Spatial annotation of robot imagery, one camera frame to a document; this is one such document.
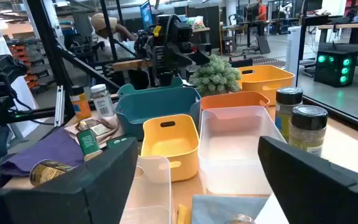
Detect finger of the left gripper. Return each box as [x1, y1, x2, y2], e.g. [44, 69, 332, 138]
[193, 49, 211, 66]
[134, 32, 154, 60]

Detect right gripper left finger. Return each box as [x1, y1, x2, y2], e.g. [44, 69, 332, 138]
[0, 136, 139, 224]

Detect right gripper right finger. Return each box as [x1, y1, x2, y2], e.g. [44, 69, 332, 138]
[257, 135, 358, 224]

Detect brown spice jar yellow lid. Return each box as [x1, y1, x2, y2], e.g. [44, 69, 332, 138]
[29, 159, 75, 187]

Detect green herb jar black lid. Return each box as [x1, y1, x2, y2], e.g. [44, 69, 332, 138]
[288, 105, 329, 157]
[274, 86, 304, 142]

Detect white cap spice jar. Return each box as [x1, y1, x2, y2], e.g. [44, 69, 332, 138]
[89, 83, 115, 118]

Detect clear spice packet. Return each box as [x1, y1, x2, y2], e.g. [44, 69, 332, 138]
[75, 117, 115, 138]

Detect orange spice jar black lid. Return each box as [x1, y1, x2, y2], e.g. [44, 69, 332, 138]
[70, 85, 92, 121]

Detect green succulent potted plant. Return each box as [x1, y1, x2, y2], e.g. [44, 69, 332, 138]
[188, 54, 242, 97]

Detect computer monitor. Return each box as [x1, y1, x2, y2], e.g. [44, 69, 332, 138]
[139, 1, 155, 30]

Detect green teal plastic bin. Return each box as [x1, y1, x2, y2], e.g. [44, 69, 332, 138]
[116, 77, 185, 97]

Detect person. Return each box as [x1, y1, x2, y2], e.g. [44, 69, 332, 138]
[256, 0, 269, 22]
[90, 12, 139, 63]

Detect white towel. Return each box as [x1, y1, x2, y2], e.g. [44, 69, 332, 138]
[254, 192, 290, 224]

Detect orange plastic bin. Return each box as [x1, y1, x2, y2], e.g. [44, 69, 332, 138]
[200, 90, 270, 111]

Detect purple cloth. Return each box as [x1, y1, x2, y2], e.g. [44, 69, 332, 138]
[0, 126, 86, 179]

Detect dark blue plastic bin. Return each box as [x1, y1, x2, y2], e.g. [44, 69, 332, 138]
[114, 86, 202, 141]

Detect large yellow plastic bin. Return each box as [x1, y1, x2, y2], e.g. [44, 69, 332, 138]
[237, 64, 296, 106]

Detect clear plastic bin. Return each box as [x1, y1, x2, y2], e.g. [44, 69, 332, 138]
[197, 105, 287, 196]
[119, 154, 174, 224]

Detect tan cloth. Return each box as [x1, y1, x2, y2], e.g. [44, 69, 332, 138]
[63, 112, 124, 149]

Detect white tower appliance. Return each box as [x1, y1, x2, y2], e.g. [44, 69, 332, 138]
[286, 26, 303, 85]

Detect small yellow plastic bin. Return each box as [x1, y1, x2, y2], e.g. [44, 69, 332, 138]
[140, 114, 200, 183]

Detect grey cloth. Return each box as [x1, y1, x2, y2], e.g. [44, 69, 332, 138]
[191, 194, 269, 224]

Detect yellow cloth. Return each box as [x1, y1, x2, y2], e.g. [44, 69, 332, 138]
[177, 203, 193, 224]

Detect shelf with orange bins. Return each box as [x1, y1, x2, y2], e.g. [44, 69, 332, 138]
[7, 39, 57, 93]

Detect black computer green lights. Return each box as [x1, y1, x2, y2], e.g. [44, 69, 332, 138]
[314, 49, 358, 88]

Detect wooden top desk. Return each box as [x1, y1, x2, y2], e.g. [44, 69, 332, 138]
[317, 21, 358, 55]

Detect black aluminium rig frame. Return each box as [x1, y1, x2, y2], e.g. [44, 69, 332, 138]
[0, 0, 358, 141]

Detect silver aluminium bracket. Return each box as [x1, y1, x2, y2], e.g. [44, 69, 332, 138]
[53, 85, 65, 128]

